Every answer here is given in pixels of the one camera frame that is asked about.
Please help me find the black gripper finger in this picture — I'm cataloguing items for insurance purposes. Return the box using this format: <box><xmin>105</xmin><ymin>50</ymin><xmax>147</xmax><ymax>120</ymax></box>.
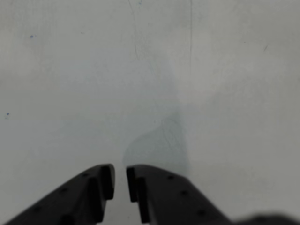
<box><xmin>0</xmin><ymin>163</ymin><xmax>116</xmax><ymax>225</ymax></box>
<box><xmin>126</xmin><ymin>164</ymin><xmax>300</xmax><ymax>225</ymax></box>

